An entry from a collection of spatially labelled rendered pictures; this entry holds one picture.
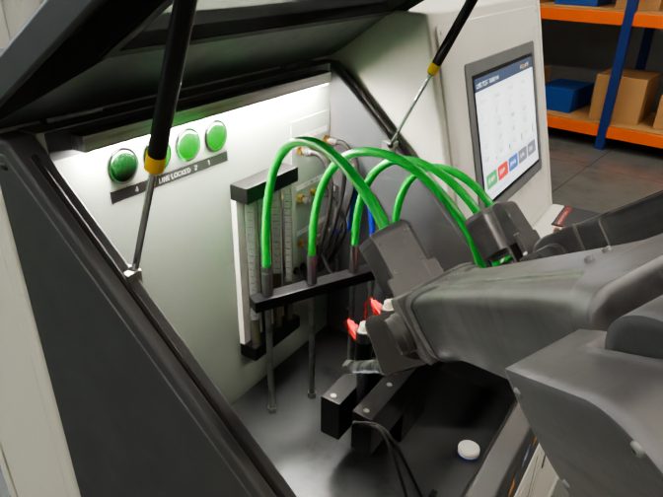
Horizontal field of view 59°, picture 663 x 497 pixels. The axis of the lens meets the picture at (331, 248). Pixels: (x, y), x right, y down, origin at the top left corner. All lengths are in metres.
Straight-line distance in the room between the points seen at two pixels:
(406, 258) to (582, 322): 0.38
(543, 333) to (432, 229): 0.96
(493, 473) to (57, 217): 0.70
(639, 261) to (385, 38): 1.03
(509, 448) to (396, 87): 0.68
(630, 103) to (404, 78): 5.08
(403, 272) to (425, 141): 0.66
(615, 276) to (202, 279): 0.90
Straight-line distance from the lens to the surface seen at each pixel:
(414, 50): 1.15
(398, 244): 0.54
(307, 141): 0.79
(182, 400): 0.69
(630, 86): 6.15
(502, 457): 1.00
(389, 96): 1.19
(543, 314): 0.21
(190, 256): 0.99
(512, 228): 0.77
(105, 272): 0.70
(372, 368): 0.79
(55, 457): 1.09
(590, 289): 0.17
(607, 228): 0.71
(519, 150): 1.56
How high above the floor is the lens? 1.65
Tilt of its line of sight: 27 degrees down
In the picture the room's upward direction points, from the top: 1 degrees clockwise
